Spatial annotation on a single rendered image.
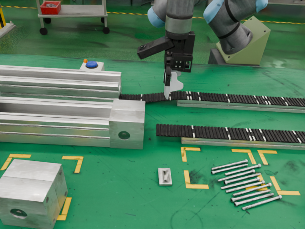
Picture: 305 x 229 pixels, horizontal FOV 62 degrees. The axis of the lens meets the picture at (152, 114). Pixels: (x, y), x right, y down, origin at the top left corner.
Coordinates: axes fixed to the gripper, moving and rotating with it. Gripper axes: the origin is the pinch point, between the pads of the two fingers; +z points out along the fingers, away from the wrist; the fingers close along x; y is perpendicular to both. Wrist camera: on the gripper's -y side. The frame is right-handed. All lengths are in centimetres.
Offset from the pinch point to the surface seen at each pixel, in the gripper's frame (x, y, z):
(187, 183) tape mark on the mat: -34.5, 5.0, 5.3
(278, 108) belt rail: -1.7, 40.0, 4.4
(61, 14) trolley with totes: 275, -125, 57
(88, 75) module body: 2.6, -26.2, -2.6
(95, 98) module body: -3.8, -22.8, 2.4
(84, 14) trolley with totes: 281, -96, 57
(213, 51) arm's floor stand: 50, 27, 6
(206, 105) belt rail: -1.8, 14.8, 4.3
